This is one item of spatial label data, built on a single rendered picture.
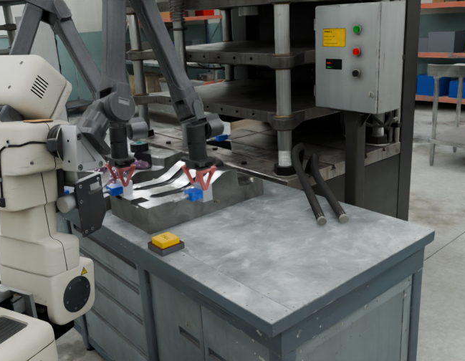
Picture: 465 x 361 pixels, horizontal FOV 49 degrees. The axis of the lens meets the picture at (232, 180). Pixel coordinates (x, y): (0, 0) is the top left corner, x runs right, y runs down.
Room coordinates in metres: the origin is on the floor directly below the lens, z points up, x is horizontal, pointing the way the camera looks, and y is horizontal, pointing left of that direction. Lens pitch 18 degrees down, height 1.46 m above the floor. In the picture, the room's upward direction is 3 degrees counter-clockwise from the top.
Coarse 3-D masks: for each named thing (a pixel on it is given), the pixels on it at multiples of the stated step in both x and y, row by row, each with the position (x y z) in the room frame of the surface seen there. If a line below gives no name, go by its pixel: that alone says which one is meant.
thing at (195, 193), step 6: (198, 186) 1.50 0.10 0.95; (210, 186) 1.50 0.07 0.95; (186, 192) 1.48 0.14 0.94; (192, 192) 1.47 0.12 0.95; (198, 192) 1.47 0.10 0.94; (204, 192) 1.48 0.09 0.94; (210, 192) 1.50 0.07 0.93; (174, 198) 1.44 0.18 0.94; (180, 198) 1.45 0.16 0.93; (186, 198) 1.48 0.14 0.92; (192, 198) 1.46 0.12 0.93; (198, 198) 1.47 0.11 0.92; (204, 198) 1.48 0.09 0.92; (210, 198) 1.50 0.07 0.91
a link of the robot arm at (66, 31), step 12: (60, 0) 1.77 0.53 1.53; (60, 12) 1.74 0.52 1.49; (60, 24) 1.75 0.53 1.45; (72, 24) 1.77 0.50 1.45; (60, 36) 1.76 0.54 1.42; (72, 36) 1.75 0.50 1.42; (72, 48) 1.73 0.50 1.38; (84, 48) 1.75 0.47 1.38; (72, 60) 1.74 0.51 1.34; (84, 60) 1.72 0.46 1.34; (84, 72) 1.70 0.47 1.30; (96, 72) 1.72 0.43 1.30; (96, 84) 1.69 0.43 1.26
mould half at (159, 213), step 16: (192, 176) 1.75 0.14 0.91; (224, 176) 1.70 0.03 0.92; (240, 176) 1.87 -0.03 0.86; (144, 192) 1.66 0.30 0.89; (160, 192) 1.66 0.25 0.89; (224, 192) 1.70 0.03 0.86; (240, 192) 1.74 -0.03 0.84; (256, 192) 1.79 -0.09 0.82; (112, 208) 1.69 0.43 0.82; (128, 208) 1.60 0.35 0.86; (144, 208) 1.51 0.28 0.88; (160, 208) 1.53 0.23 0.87; (176, 208) 1.57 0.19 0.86; (192, 208) 1.60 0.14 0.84; (208, 208) 1.65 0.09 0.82; (144, 224) 1.52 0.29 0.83; (160, 224) 1.52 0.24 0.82; (176, 224) 1.56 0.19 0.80
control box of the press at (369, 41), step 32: (320, 32) 2.07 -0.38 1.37; (352, 32) 1.95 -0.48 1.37; (384, 32) 1.89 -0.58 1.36; (320, 64) 2.07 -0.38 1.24; (352, 64) 1.95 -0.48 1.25; (384, 64) 1.89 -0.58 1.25; (320, 96) 2.07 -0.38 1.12; (352, 96) 1.95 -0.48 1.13; (384, 96) 1.90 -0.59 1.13; (352, 128) 2.01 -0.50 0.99; (352, 160) 2.01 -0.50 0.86; (352, 192) 2.00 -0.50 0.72
